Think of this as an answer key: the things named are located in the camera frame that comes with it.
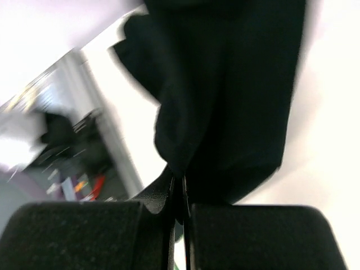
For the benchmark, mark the black t shirt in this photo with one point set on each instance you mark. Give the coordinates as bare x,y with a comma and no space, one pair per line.
223,73

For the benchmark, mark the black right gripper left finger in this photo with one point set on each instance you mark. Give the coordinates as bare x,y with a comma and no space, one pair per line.
133,234

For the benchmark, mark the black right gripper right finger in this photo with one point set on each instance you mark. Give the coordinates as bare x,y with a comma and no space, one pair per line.
220,235

